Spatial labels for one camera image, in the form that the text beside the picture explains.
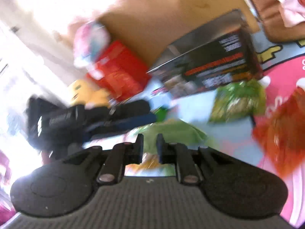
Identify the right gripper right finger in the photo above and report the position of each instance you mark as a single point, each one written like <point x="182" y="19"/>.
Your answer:
<point x="186" y="161"/>

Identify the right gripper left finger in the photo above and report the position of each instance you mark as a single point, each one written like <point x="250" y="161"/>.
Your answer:
<point x="122" y="154"/>

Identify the light green snack packet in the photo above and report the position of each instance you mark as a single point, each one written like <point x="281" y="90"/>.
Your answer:
<point x="173" y="131"/>

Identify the green stick snack pack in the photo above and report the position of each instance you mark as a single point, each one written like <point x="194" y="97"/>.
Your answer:
<point x="161" y="113"/>

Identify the dark green snack packet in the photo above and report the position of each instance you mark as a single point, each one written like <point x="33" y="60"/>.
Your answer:
<point x="238" y="100"/>

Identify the red spicy snack packet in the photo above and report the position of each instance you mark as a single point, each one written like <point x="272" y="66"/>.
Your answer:
<point x="282" y="136"/>

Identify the yellow plush toy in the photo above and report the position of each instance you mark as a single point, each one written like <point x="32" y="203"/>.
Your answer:
<point x="81" y="92"/>

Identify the red gift bag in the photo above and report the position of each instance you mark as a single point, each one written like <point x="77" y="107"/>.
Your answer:
<point x="120" y="71"/>

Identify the pink blue plush toy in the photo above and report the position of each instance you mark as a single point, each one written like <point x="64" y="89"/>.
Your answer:
<point x="91" y="40"/>

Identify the black sheep print box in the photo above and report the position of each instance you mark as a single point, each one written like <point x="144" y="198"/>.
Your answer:
<point x="215" y="54"/>

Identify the wooden board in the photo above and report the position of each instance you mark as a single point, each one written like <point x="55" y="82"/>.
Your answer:
<point x="148" y="26"/>

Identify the brown seat cushion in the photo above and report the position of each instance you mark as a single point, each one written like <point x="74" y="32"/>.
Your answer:
<point x="272" y="22"/>

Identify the large pink snack bag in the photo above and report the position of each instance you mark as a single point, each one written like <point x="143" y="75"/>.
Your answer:
<point x="290" y="2"/>

